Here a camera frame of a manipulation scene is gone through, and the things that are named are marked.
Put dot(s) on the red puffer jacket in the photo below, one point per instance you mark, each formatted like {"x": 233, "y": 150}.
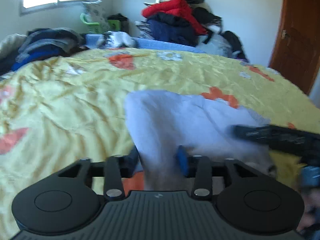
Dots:
{"x": 179, "y": 8}

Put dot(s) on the navy blue jacket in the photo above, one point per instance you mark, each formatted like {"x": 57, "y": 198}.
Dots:
{"x": 169, "y": 28}

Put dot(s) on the folded dark clothes stack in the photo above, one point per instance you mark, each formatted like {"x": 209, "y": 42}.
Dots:
{"x": 42, "y": 44}

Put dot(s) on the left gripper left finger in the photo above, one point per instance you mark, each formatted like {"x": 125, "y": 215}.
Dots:
{"x": 132, "y": 163}

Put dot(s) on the blue bed sheet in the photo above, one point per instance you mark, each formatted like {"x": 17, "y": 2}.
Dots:
{"x": 141, "y": 43}

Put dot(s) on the green plastic chair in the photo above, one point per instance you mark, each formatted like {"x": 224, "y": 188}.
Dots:
{"x": 98, "y": 28}

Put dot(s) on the yellow carrot print quilt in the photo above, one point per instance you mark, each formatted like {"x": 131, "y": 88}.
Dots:
{"x": 56, "y": 111}

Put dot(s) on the white lace small garment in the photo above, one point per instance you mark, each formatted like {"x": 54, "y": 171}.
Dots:
{"x": 159, "y": 122}

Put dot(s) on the black clothes on pile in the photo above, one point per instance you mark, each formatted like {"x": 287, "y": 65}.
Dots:
{"x": 202, "y": 12}

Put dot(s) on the person right hand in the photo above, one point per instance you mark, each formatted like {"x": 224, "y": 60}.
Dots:
{"x": 310, "y": 218}

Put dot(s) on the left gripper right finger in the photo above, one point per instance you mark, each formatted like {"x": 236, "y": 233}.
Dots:
{"x": 182, "y": 160}

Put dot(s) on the brown wooden door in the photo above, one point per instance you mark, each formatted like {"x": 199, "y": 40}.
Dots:
{"x": 296, "y": 52}

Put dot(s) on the floral white pillow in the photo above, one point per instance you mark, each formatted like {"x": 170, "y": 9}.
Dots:
{"x": 95, "y": 12}

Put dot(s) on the black bag by wall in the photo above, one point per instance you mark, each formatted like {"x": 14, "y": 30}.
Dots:
{"x": 236, "y": 46}

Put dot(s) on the black white patterned garment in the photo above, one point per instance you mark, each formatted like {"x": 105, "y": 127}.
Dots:
{"x": 115, "y": 39}

